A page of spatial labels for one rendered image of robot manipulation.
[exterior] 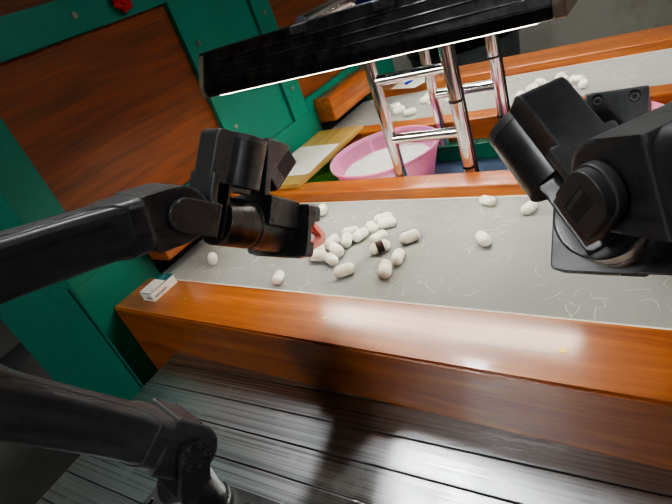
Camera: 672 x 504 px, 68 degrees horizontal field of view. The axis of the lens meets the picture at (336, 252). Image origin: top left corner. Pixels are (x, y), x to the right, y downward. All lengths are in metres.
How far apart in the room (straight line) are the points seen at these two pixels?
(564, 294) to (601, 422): 0.18
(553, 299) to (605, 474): 0.21
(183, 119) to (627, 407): 0.97
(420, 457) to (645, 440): 0.23
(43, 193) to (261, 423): 0.54
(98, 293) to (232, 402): 0.36
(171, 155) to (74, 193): 0.23
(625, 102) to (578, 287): 0.31
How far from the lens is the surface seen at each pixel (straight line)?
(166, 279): 0.99
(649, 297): 0.69
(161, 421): 0.57
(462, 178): 0.97
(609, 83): 1.35
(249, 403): 0.80
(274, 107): 1.38
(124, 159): 1.08
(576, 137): 0.37
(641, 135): 0.28
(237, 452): 0.75
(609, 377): 0.56
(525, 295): 0.70
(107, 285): 1.04
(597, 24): 3.29
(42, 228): 0.49
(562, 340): 0.60
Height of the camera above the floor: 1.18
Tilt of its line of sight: 29 degrees down
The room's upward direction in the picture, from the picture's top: 21 degrees counter-clockwise
